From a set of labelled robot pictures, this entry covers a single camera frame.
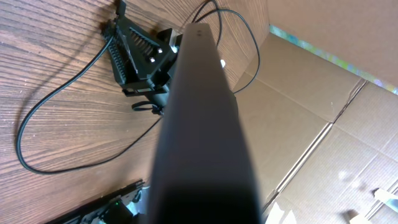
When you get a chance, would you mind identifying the blue Samsung Galaxy smartphone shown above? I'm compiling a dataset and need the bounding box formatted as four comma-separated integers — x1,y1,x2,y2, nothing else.
146,23,262,223

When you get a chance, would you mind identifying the black charger cable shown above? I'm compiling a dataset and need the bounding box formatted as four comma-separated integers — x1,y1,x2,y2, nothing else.
15,0,261,175

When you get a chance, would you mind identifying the brown cardboard wall panel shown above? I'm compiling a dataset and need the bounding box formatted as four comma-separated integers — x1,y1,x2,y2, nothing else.
237,1,397,223

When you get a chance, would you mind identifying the white charger plug adapter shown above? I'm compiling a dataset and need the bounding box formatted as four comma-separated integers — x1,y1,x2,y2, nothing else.
220,59,226,68

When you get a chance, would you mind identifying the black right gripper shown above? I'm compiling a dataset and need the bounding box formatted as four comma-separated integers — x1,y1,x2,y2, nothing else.
101,16,182,106

